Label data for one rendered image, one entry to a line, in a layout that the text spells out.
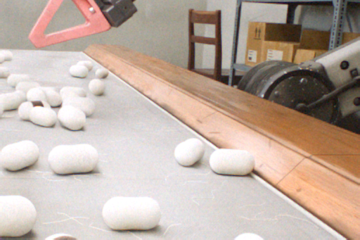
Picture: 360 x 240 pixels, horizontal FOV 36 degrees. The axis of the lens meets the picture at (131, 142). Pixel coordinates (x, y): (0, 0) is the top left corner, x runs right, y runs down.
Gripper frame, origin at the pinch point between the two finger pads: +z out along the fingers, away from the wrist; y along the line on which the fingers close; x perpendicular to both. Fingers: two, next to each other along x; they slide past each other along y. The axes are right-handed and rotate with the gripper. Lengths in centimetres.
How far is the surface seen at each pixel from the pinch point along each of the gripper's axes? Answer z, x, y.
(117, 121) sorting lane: -1.2, 12.2, -0.7
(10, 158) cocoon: 6.7, 4.1, 18.9
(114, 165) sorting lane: 1.3, 10.1, 16.8
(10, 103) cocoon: 7.0, 4.2, -5.4
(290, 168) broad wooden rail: -8.9, 16.4, 22.6
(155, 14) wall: -97, 79, -450
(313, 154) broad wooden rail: -10.8, 16.6, 22.7
